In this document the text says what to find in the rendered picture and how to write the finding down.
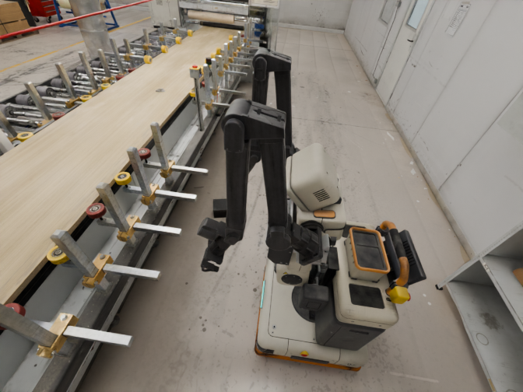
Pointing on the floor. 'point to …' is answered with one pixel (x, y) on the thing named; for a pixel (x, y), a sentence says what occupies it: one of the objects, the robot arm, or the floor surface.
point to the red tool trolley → (40, 8)
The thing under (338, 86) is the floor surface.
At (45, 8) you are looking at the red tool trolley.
